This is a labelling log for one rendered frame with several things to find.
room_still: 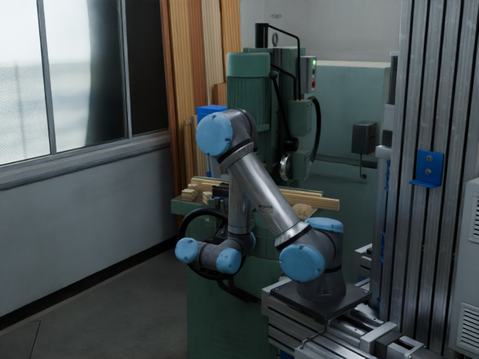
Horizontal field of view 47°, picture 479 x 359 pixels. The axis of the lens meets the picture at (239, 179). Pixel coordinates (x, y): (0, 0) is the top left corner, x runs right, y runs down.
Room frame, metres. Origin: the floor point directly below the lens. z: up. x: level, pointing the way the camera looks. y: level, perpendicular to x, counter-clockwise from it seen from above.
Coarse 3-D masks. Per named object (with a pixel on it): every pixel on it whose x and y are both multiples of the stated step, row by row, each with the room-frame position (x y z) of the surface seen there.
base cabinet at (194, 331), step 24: (264, 264) 2.05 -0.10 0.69; (192, 288) 2.19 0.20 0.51; (216, 288) 2.13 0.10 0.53; (192, 312) 2.19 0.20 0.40; (216, 312) 2.13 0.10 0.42; (240, 312) 2.09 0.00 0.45; (192, 336) 2.19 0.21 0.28; (216, 336) 2.14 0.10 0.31; (240, 336) 2.09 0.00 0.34; (264, 336) 2.04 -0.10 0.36
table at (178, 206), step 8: (200, 192) 2.33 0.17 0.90; (176, 200) 2.22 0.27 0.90; (184, 200) 2.22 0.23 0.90; (192, 200) 2.22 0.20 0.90; (200, 200) 2.22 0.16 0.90; (176, 208) 2.21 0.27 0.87; (184, 208) 2.20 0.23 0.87; (192, 208) 2.18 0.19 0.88; (320, 208) 2.14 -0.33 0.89; (200, 216) 2.17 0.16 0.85; (208, 216) 2.15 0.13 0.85; (256, 216) 2.06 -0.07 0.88; (312, 216) 2.04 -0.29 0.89; (320, 216) 2.14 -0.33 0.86; (208, 224) 2.04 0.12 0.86; (256, 224) 2.06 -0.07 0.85; (264, 224) 2.05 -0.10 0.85
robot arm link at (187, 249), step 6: (180, 240) 1.58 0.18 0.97; (186, 240) 1.57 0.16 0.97; (192, 240) 1.57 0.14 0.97; (180, 246) 1.57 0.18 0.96; (186, 246) 1.56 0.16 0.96; (192, 246) 1.55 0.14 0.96; (198, 246) 1.57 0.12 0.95; (180, 252) 1.56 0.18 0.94; (186, 252) 1.55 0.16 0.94; (192, 252) 1.54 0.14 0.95; (198, 252) 1.55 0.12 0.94; (180, 258) 1.55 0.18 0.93; (186, 258) 1.55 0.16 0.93; (192, 258) 1.55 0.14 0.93; (198, 258) 1.55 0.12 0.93; (192, 264) 1.58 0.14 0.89; (198, 264) 1.56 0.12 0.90
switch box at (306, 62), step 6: (300, 60) 2.45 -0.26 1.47; (306, 60) 2.44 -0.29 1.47; (312, 60) 2.46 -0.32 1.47; (300, 66) 2.45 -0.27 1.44; (306, 66) 2.44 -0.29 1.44; (300, 72) 2.45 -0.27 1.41; (306, 72) 2.44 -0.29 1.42; (306, 78) 2.44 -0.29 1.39; (312, 78) 2.47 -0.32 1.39; (306, 84) 2.44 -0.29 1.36; (306, 90) 2.44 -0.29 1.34; (312, 90) 2.48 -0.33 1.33
